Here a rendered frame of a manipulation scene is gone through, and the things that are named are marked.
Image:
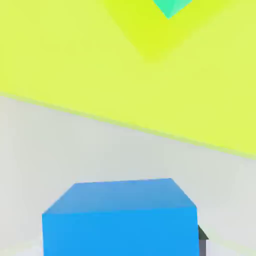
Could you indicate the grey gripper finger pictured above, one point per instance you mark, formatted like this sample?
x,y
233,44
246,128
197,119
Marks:
x,y
202,245

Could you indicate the large yellow box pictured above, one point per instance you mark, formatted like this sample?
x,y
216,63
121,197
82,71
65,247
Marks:
x,y
100,60

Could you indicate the small teal cube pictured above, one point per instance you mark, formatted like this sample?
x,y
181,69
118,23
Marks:
x,y
170,7

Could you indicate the small blue cube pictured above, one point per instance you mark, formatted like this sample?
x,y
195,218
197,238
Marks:
x,y
120,230

